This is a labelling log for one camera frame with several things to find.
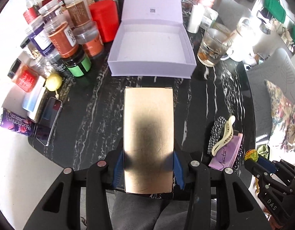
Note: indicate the green label black jar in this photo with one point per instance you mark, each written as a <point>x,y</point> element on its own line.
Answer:
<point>78,64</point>

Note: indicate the cream claw hair clip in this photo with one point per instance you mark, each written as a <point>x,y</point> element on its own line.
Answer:
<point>227,135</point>

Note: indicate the floral cushion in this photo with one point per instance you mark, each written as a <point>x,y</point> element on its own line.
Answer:
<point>283,119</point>

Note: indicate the black smartphone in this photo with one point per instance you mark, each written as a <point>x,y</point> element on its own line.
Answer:
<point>48,120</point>

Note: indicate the green tote bag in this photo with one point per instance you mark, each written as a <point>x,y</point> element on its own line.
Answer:
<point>273,9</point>

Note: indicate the yellow lemon ball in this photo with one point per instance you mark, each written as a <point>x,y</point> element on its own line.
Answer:
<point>53,82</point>

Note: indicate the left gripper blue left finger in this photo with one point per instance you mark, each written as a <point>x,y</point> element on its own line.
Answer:
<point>118,172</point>

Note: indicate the orange spice jar white label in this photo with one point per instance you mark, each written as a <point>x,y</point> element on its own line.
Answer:
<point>61,36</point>

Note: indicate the red label black cap bottle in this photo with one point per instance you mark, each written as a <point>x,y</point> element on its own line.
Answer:
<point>23,76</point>

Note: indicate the clear jar orange contents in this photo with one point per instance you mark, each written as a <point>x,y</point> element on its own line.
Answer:
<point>88,36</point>

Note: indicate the gold rectangular box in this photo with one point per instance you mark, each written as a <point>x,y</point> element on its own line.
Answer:
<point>148,140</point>

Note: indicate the purple label jar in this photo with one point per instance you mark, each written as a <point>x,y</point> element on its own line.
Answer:
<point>39,37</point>

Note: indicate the glass mug with spoon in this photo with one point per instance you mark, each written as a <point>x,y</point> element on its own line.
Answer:
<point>215,46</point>

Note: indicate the yellow green flower hair clip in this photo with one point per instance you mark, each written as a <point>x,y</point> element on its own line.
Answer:
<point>251,155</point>

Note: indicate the brown label spice jar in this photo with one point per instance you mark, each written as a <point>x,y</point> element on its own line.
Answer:
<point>78,11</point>

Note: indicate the purple blue monkey can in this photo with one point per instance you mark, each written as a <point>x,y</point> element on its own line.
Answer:
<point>15,123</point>

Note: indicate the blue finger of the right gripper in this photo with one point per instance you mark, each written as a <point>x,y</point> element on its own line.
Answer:
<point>265,165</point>

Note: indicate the white electric kettle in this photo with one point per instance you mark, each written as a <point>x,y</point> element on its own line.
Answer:
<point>248,33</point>

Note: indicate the grey leaf pattern chair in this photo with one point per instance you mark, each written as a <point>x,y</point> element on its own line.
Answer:
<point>277,69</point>

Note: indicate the black white gingham scrunchie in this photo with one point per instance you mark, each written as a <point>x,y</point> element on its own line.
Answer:
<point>216,133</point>

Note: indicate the red cylindrical canister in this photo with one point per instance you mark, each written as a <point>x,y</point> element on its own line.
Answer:
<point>105,14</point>

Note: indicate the open lavender gift box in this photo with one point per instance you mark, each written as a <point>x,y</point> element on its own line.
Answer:
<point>152,41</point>

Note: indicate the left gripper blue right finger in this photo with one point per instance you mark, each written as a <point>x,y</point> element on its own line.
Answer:
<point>178,172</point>

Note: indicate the white cylindrical bottle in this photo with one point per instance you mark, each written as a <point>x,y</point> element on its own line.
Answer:
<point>197,13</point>

